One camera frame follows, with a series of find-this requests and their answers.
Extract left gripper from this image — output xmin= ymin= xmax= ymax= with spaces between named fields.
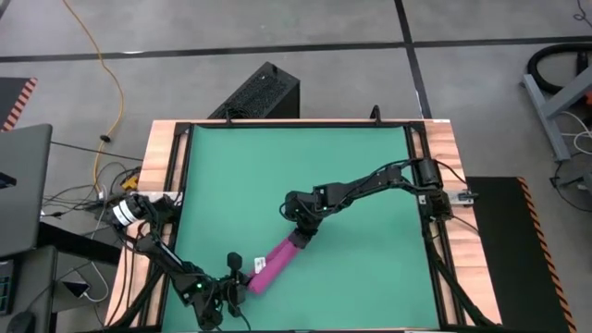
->
xmin=215 ymin=276 xmax=256 ymax=318

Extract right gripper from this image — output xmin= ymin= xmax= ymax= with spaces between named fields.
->
xmin=280 ymin=189 xmax=325 ymax=252

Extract pink towel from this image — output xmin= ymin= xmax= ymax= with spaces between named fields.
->
xmin=247 ymin=235 xmax=302 ymax=296

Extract teal green table mat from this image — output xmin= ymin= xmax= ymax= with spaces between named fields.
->
xmin=164 ymin=124 xmax=443 ymax=332

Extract black computer tower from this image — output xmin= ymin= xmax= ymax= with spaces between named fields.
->
xmin=206 ymin=61 xmax=301 ymax=120

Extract wooden work table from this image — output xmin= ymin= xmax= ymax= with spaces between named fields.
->
xmin=105 ymin=118 xmax=504 ymax=333

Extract smartphone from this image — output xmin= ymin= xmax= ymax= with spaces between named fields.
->
xmin=61 ymin=279 xmax=91 ymax=300

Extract large black orange-striped floor mat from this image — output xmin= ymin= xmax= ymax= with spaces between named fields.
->
xmin=464 ymin=175 xmax=578 ymax=333

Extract dark grey desk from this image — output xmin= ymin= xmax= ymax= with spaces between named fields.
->
xmin=0 ymin=221 xmax=122 ymax=333

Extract grey laptop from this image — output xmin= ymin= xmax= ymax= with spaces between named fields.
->
xmin=0 ymin=123 xmax=54 ymax=259

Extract grey metal stand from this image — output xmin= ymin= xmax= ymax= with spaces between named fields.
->
xmin=521 ymin=64 xmax=592 ymax=162

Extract small black orange-striped floor mat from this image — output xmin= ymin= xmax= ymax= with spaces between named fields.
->
xmin=0 ymin=77 xmax=38 ymax=133

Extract white charging cable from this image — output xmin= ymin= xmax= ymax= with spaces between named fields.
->
xmin=79 ymin=262 xmax=110 ymax=304

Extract tangled black cables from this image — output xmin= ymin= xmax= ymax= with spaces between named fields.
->
xmin=40 ymin=159 xmax=143 ymax=221

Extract yellow power cable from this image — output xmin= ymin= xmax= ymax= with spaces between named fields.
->
xmin=58 ymin=0 xmax=125 ymax=191

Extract black cable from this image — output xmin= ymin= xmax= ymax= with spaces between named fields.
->
xmin=549 ymin=156 xmax=592 ymax=219

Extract black vacuum hose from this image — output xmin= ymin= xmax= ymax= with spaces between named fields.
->
xmin=525 ymin=42 xmax=592 ymax=94

